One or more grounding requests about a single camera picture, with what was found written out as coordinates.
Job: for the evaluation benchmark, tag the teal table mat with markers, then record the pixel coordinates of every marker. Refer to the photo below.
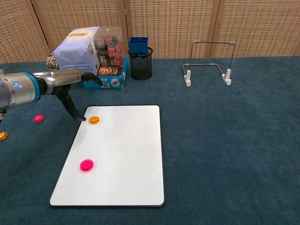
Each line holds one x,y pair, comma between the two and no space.
222,152

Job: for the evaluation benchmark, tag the clear plastic box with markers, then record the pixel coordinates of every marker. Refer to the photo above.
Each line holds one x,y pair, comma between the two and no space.
111,47

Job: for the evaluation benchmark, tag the patterned rolled package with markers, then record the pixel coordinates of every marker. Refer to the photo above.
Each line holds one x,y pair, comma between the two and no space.
52,62

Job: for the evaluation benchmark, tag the orange round magnet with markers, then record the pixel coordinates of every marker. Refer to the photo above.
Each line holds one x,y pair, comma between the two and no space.
94,120
2,135

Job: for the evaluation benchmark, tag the blue divided container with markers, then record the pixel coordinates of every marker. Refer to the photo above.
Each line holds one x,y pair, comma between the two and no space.
138,45

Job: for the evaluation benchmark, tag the black mesh pen cup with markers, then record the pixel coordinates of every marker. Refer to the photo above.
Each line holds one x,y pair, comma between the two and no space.
140,68

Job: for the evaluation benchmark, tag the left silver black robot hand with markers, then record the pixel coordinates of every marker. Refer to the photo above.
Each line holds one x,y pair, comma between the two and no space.
63,76

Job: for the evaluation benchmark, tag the bamboo folding screen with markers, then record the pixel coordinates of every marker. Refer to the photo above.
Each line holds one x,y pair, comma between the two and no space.
175,23

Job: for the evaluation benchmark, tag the white paper bag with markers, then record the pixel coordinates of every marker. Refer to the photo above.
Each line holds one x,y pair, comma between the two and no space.
77,51

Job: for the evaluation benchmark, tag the pink round magnet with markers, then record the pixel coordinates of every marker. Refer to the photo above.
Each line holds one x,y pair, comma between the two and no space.
38,117
86,165

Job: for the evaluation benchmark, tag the white magnetic board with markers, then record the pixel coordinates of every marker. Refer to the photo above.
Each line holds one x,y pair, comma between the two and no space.
117,159

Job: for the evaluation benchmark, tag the blue cookie box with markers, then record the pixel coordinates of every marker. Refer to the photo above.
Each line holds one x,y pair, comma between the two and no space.
114,79

